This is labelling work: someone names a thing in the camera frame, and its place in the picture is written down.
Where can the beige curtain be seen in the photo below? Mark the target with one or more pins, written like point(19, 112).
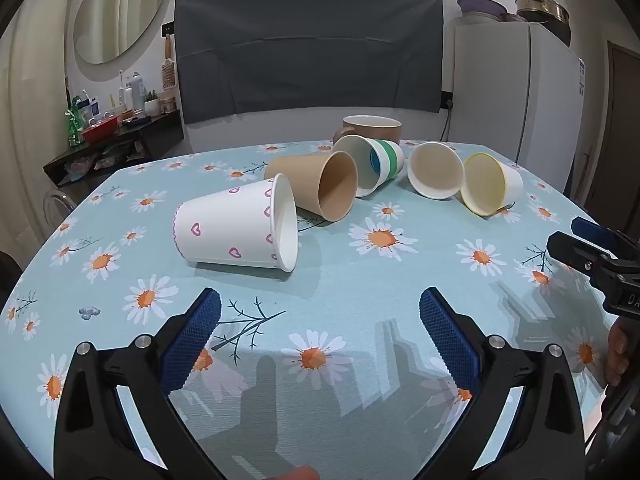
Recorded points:
point(30, 135)

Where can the purple pot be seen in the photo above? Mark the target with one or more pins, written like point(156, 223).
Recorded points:
point(480, 7)

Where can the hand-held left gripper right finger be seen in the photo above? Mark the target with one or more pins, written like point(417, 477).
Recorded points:
point(444, 331)

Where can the brown door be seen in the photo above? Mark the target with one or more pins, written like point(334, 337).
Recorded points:
point(612, 125)

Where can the green plastic bottle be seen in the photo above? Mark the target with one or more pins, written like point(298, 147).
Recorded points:
point(74, 125)

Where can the white paper cup pink hearts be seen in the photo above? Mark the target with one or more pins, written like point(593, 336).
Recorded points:
point(225, 225)

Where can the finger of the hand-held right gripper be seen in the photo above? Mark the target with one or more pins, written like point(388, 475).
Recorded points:
point(570, 251)
point(597, 234)

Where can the white cup green stripe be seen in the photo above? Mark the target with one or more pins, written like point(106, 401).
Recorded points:
point(392, 157)

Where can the brown ceramic mug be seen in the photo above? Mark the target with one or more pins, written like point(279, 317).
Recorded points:
point(370, 131)

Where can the dark side table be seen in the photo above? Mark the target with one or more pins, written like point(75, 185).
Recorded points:
point(150, 132)

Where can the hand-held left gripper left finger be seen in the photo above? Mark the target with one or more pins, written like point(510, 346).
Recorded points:
point(196, 332)

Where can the oval wall mirror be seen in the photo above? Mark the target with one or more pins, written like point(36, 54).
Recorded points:
point(120, 10)

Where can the white cup yellow rim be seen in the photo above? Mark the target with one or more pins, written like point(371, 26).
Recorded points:
point(482, 182)

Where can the clear plastic chair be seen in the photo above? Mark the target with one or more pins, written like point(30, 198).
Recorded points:
point(57, 205)

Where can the plain white paper cup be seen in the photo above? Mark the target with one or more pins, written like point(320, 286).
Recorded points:
point(435, 172)

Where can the brown paper cup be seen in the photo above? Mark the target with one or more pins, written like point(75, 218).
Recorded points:
point(300, 175)

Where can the person's right hand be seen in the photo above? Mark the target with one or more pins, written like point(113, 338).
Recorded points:
point(619, 350)

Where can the small potted plant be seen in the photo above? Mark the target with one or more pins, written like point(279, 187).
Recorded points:
point(151, 104)

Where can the wooden hairbrush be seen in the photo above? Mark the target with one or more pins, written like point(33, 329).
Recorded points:
point(168, 72)

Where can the white refrigerator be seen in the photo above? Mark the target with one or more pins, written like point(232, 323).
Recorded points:
point(510, 95)

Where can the blue daisy tablecloth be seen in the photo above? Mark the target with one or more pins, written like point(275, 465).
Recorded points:
point(330, 280)

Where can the dark grey cloth cover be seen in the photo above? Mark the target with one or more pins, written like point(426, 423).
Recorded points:
point(310, 50)

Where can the steel pot with lid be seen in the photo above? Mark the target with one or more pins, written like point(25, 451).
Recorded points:
point(542, 7)

